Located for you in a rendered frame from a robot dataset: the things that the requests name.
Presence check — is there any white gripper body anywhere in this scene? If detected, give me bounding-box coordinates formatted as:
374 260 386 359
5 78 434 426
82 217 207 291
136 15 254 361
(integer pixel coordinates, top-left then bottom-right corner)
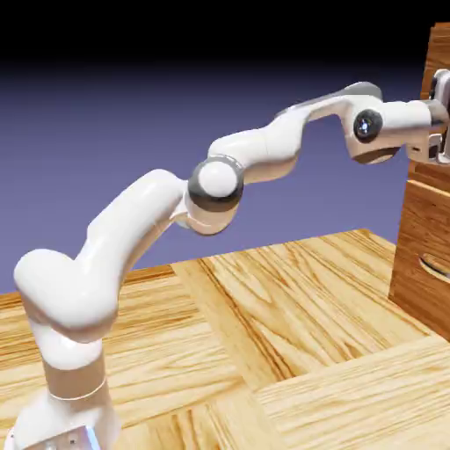
431 68 450 166

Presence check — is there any wooden drawer front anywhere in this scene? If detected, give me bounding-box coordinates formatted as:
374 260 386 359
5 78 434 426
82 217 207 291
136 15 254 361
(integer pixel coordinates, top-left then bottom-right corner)
388 178 450 342
407 22 450 193

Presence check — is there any wooden cabinet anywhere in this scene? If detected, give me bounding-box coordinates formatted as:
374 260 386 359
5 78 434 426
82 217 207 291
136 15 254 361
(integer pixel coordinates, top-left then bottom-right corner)
388 22 450 342

